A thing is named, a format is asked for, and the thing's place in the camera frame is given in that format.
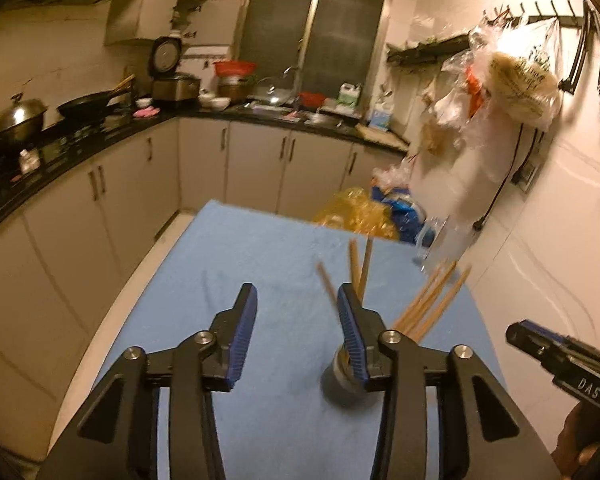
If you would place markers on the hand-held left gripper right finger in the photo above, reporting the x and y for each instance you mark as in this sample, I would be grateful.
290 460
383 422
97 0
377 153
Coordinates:
352 340

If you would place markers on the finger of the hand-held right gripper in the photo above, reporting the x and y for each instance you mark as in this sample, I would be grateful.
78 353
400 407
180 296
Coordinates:
587 385
540 327

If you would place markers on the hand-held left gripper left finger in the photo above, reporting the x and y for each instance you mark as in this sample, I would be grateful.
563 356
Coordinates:
244 340

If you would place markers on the black perforated chopstick holder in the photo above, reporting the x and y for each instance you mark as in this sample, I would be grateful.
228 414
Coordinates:
340 385

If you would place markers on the pile of wooden chopsticks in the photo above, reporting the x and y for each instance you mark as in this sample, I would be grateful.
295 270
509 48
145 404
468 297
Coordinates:
430 305

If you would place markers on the person's right hand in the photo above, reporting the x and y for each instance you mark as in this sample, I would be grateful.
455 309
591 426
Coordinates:
572 435

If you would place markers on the blue tablecloth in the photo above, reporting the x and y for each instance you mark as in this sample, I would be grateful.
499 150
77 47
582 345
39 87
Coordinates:
260 245

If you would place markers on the yellow plastic bag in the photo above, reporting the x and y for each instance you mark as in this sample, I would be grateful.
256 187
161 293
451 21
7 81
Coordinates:
355 212

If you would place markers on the clear glass pitcher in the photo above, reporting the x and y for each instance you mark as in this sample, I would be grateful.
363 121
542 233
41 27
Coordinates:
442 242

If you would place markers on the blue plastic bag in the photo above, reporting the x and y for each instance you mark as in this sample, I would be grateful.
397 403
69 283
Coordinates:
405 210

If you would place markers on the clear plastic bag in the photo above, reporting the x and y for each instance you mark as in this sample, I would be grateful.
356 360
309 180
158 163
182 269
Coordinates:
392 174

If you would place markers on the beige kitchen base cabinets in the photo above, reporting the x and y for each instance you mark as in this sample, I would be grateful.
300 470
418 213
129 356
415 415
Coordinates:
255 165

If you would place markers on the wooden cutting board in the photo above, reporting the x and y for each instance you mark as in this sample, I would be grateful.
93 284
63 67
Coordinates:
382 137

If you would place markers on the white bottle blue label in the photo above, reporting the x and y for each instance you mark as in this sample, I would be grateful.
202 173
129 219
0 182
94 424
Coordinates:
381 116

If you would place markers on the steel kitchen sink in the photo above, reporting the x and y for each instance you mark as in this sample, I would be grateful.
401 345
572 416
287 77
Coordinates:
300 116

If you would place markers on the hanging clear plastic bags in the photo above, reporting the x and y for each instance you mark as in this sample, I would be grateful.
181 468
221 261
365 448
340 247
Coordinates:
520 85

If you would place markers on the white jug green label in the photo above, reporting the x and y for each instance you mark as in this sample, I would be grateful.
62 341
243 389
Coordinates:
350 96

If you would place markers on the pink cleaning cloth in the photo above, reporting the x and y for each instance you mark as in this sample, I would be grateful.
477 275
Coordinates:
146 112

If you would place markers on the brown cooking pot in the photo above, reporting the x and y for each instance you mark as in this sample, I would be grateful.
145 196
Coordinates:
234 90

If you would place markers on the glass pot lid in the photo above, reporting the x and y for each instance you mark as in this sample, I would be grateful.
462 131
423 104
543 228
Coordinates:
272 91

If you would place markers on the chrome sink faucet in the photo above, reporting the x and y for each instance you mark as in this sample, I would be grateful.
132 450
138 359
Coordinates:
296 85

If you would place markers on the silver rice cooker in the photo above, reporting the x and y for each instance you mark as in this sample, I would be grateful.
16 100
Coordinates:
172 87

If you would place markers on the black gas stove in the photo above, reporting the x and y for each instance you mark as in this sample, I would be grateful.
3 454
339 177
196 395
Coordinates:
65 142

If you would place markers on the red plastic colander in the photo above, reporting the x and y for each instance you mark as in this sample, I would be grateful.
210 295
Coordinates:
235 69

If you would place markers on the small white box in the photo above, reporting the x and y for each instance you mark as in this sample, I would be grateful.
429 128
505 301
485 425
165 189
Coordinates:
30 161

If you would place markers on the black frying pan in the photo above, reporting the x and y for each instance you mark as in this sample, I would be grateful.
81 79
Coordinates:
87 106

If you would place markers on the wooden spatula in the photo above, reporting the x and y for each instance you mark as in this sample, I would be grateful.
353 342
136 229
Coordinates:
125 82

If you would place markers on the steel wok with lid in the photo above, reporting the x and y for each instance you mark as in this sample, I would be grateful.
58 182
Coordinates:
20 122

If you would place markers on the dark kitchen window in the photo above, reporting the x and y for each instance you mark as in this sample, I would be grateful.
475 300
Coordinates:
315 30

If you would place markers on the beige upper cabinets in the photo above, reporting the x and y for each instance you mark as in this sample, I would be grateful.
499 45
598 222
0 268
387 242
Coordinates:
140 15

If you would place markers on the black wall socket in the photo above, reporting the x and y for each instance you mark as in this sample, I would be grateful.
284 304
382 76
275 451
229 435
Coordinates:
526 176

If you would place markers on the black wall shelf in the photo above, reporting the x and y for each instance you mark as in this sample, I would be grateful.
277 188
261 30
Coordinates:
425 50

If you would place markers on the black wall hook rack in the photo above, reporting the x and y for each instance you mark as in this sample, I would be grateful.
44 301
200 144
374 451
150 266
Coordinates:
545 19

